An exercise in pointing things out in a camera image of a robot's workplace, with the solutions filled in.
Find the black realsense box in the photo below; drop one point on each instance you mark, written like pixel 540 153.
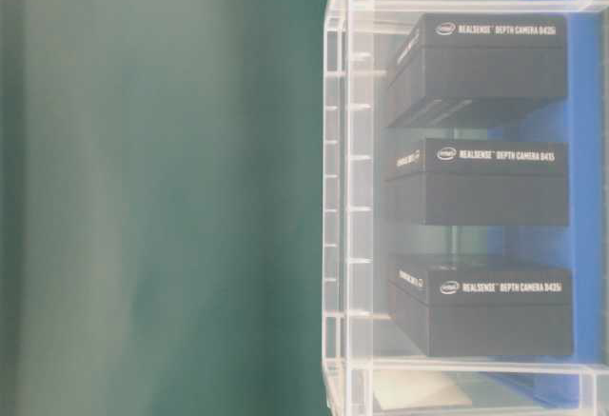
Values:
pixel 478 183
pixel 452 305
pixel 476 70

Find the clear plastic storage case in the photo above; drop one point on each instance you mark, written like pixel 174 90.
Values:
pixel 370 366

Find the blue cloth liner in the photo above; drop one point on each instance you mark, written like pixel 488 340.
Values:
pixel 581 121

